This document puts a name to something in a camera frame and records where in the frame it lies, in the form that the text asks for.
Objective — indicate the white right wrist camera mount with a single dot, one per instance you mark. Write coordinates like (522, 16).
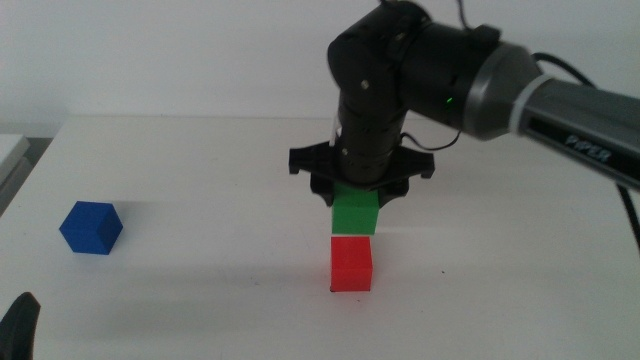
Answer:
(335, 131)

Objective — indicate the blue cube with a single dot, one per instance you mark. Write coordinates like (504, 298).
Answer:
(90, 229)

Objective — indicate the red cube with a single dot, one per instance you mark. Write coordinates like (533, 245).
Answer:
(351, 265)

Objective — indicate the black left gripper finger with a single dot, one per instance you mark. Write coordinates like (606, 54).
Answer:
(20, 330)

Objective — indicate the green cube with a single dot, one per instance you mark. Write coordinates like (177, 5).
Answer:
(355, 212)

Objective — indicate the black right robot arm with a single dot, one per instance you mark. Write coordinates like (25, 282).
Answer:
(500, 90)

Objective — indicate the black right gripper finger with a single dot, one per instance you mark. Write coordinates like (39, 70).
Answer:
(392, 192)
(322, 192)

